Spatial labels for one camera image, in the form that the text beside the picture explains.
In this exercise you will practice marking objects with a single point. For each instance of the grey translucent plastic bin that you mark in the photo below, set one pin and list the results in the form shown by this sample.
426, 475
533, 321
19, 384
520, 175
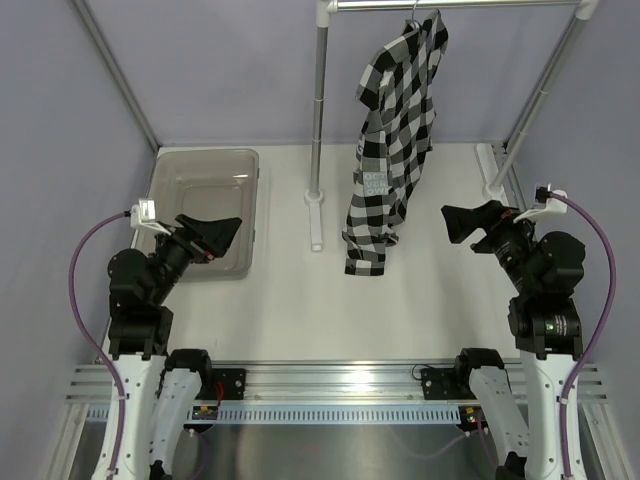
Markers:
211, 184

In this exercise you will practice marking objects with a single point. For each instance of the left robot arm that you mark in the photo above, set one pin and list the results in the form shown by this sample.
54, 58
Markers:
153, 387

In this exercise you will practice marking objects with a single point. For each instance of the metal clothes rack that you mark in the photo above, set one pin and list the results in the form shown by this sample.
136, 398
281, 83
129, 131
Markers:
497, 158

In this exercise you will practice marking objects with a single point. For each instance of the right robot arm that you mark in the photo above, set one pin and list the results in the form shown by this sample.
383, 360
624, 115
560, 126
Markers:
544, 444

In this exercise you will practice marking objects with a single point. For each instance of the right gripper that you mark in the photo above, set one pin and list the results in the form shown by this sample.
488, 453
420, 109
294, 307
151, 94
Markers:
494, 217

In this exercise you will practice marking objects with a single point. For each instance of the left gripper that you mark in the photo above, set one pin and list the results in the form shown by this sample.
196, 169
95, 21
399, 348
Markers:
205, 240

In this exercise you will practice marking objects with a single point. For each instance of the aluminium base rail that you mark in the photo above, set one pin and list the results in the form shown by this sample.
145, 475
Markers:
327, 383

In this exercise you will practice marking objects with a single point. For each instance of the aluminium corner frame post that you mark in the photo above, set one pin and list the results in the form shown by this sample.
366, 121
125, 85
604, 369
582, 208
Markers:
118, 75

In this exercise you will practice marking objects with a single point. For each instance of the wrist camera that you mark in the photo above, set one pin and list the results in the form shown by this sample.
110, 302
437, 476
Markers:
142, 216
548, 203

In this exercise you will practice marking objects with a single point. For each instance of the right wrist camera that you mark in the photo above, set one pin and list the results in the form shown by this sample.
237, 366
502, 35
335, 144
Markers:
548, 203

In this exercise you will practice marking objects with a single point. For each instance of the perforated cable duct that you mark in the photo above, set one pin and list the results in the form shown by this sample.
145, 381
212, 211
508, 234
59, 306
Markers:
326, 415

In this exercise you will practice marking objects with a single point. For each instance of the black white checked shirt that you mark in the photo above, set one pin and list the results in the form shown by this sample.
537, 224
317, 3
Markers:
396, 87

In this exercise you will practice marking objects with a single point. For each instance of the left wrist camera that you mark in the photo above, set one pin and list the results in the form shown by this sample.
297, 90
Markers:
142, 216

